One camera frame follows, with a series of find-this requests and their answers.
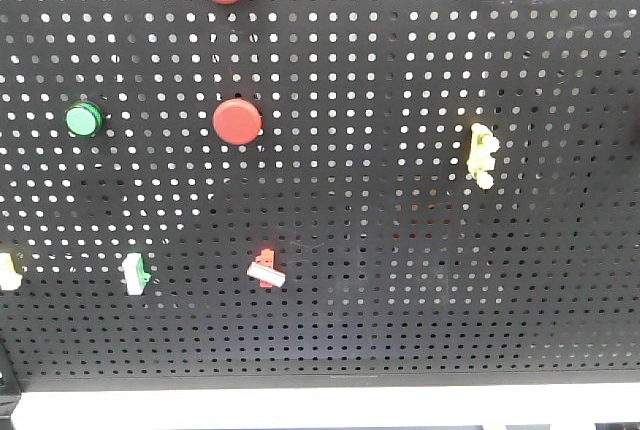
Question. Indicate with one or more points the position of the yellow toggle switch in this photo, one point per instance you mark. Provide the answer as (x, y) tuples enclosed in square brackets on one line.
[(481, 162)]

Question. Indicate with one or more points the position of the green white rocker switch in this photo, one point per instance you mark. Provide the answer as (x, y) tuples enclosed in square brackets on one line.
[(135, 275)]

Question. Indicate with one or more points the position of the lower red push button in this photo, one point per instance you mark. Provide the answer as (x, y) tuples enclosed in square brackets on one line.
[(237, 121)]

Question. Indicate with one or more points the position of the green push button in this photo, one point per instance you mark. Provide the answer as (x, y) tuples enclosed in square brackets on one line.
[(84, 119)]

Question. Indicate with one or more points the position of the black perforated pegboard panel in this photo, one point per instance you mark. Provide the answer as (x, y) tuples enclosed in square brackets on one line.
[(399, 269)]

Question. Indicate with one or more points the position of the red white rocker switch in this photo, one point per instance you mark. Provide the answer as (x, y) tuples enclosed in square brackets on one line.
[(262, 268)]

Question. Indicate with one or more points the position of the yellow white rocker switch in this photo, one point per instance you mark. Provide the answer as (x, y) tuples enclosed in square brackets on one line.
[(10, 278)]

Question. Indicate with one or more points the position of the white standing desk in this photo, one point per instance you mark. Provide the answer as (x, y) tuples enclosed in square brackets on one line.
[(563, 406)]

